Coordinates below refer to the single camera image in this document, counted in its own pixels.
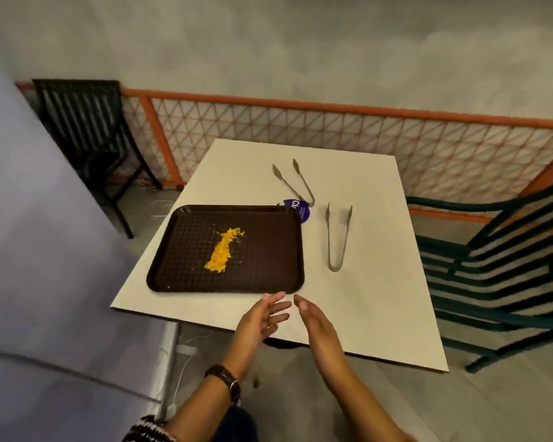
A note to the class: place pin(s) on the long metal tongs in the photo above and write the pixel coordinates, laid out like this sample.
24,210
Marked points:
288,184

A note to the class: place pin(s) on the person's legs in dark jeans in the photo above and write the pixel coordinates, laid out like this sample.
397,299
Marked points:
239,425

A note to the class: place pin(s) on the short metal tongs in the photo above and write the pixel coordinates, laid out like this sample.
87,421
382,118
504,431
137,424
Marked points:
346,243

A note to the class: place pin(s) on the orange mesh fence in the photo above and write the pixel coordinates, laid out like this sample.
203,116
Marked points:
350,108

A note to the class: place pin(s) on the person's left forearm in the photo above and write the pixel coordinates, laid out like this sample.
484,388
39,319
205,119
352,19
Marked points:
198,409

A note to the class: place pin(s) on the round purple sticker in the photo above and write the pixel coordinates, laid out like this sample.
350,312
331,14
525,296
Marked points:
303,211

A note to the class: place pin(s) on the person's right hand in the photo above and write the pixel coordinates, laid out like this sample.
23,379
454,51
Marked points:
322,340

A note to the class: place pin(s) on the green slatted chair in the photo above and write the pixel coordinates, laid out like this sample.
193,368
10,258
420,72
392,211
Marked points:
488,313

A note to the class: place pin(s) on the dark brown plastic tray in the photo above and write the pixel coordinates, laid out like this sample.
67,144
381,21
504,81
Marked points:
272,253

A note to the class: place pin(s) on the person's left hand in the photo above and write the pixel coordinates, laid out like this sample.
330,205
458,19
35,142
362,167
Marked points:
255,329

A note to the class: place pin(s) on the person's right forearm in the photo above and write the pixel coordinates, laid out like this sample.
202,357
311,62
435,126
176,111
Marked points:
368,409

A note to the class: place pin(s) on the pile of yellow crumbs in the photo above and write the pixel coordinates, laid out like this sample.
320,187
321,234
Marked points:
221,255

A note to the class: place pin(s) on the black slatted chair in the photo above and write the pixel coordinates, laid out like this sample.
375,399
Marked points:
97,110

